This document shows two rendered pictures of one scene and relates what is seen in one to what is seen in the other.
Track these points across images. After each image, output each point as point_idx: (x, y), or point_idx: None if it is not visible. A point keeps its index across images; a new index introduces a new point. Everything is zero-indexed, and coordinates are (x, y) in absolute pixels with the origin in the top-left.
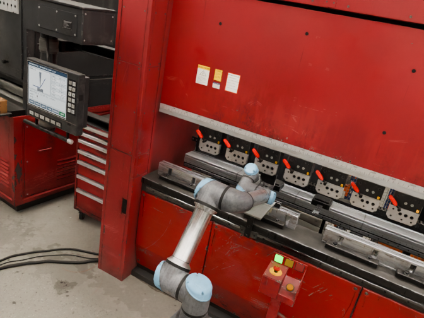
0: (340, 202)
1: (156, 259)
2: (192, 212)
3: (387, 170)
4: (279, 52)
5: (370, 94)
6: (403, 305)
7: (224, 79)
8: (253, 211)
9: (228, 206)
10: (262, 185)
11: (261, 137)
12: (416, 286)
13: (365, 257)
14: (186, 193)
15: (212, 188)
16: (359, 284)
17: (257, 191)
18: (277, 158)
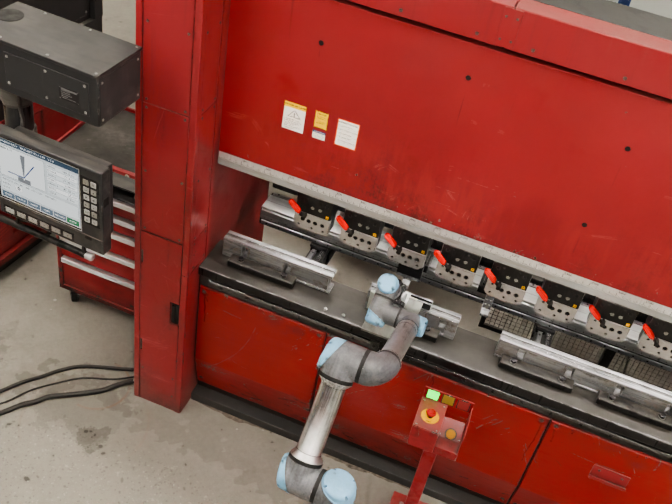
0: None
1: (234, 378)
2: (291, 319)
3: (587, 272)
4: (424, 99)
5: (565, 173)
6: (604, 440)
7: (333, 128)
8: (392, 329)
9: (369, 382)
10: (404, 289)
11: (398, 215)
12: (622, 414)
13: (556, 377)
14: (278, 292)
15: (345, 358)
16: (547, 415)
17: (403, 333)
18: (424, 246)
